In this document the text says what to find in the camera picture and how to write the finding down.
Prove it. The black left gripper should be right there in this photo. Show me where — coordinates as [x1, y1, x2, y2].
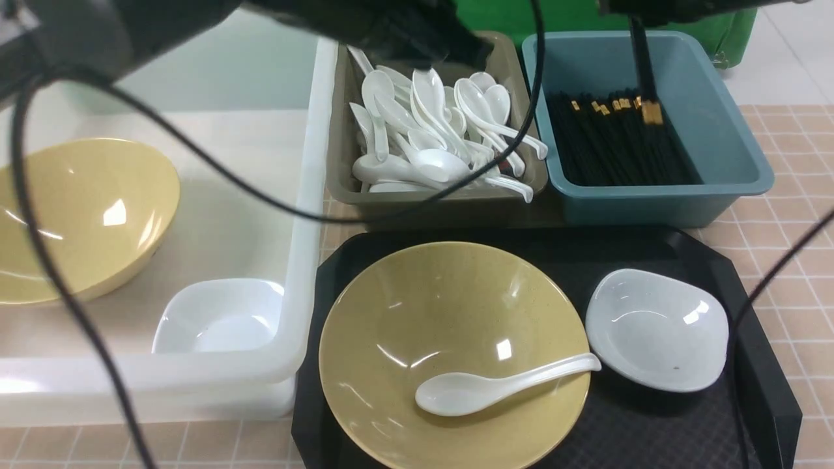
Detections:
[260, 1, 494, 70]

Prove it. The black chopstick pair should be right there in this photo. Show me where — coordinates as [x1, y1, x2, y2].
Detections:
[629, 17, 663, 125]

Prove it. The yellow noodle bowl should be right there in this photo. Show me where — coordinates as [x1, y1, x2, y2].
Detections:
[319, 242, 591, 468]

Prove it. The white soup spoon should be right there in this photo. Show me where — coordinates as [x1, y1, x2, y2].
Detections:
[414, 352, 602, 418]

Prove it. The white shallow side dish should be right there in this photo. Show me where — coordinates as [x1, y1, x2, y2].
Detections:
[584, 269, 729, 393]

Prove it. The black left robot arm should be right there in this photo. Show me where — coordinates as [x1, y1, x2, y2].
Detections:
[2, 1, 493, 106]

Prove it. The yellow bowl in tub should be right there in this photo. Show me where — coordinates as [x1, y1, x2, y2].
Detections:
[25, 137, 181, 300]

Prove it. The pile of white spoons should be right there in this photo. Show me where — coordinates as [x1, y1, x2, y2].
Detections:
[348, 47, 547, 204]

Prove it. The bundle of black chopsticks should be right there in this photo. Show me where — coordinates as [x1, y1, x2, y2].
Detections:
[546, 89, 702, 187]

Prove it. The teal plastic bin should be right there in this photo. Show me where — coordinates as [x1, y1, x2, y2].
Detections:
[521, 31, 774, 228]

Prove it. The green object behind table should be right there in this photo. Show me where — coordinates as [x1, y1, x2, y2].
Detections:
[455, 1, 757, 69]

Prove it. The white square dish in tub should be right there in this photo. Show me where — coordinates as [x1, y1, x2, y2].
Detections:
[151, 278, 284, 354]

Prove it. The black plastic serving tray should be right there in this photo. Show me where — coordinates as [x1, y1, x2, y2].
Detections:
[291, 226, 803, 468]

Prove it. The tan checkered table mat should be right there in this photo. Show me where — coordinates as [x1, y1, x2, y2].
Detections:
[2, 105, 832, 468]

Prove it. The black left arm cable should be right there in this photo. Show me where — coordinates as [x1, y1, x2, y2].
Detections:
[10, 0, 547, 469]

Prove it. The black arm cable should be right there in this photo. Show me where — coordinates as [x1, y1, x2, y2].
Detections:
[726, 208, 834, 469]
[10, 0, 547, 469]

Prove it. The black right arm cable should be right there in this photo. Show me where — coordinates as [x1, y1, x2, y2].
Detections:
[726, 208, 834, 469]

